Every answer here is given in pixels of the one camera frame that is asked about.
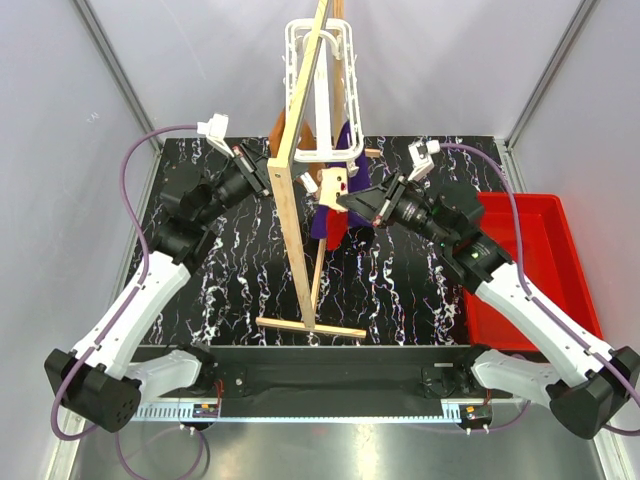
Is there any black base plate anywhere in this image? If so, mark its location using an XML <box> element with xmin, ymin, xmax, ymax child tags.
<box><xmin>157</xmin><ymin>343</ymin><xmax>514</xmax><ymax>418</ymax></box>

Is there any black marble pattern mat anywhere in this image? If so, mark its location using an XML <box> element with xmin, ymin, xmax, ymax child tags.
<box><xmin>141</xmin><ymin>136</ymin><xmax>504</xmax><ymax>346</ymax></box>

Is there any white slotted cable duct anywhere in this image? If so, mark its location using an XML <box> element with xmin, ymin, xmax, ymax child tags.
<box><xmin>132</xmin><ymin>402</ymin><xmax>194</xmax><ymax>422</ymax></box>

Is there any red plastic tray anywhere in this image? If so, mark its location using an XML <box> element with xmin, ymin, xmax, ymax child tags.
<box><xmin>464</xmin><ymin>192</ymin><xmax>602</xmax><ymax>352</ymax></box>

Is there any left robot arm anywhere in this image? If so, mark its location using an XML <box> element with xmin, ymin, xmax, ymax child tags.
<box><xmin>44</xmin><ymin>143</ymin><xmax>270</xmax><ymax>440</ymax></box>

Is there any purple sock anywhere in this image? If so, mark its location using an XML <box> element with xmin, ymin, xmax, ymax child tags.
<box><xmin>311</xmin><ymin>152</ymin><xmax>372</xmax><ymax>250</ymax></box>

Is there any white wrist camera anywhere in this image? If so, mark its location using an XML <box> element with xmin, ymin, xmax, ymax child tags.
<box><xmin>196</xmin><ymin>113</ymin><xmax>234</xmax><ymax>159</ymax></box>
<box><xmin>408</xmin><ymin>140</ymin><xmax>441</xmax><ymax>182</ymax></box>

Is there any wooden hanger stand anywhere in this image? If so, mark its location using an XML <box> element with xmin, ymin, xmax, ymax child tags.
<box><xmin>255</xmin><ymin>0</ymin><xmax>382</xmax><ymax>340</ymax></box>

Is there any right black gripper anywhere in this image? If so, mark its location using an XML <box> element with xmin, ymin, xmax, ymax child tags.
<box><xmin>338</xmin><ymin>170</ymin><xmax>454</xmax><ymax>250</ymax></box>

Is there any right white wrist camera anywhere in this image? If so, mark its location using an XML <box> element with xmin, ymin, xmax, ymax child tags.
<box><xmin>408</xmin><ymin>140</ymin><xmax>441</xmax><ymax>182</ymax></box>

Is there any white plastic clip hanger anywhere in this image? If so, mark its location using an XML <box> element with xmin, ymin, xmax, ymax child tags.
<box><xmin>293</xmin><ymin>18</ymin><xmax>371</xmax><ymax>191</ymax></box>

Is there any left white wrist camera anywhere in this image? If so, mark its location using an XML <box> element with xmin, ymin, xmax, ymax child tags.
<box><xmin>196</xmin><ymin>113</ymin><xmax>234</xmax><ymax>159</ymax></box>

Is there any orange brown sock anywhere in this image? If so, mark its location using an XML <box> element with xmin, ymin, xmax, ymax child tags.
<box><xmin>268</xmin><ymin>110</ymin><xmax>319</xmax><ymax>179</ymax></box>

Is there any pink patterned sock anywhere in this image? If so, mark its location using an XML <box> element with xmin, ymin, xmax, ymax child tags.
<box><xmin>319</xmin><ymin>167</ymin><xmax>348</xmax><ymax>251</ymax></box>

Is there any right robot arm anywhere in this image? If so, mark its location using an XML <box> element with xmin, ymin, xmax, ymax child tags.
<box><xmin>335</xmin><ymin>173</ymin><xmax>639</xmax><ymax>440</ymax></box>

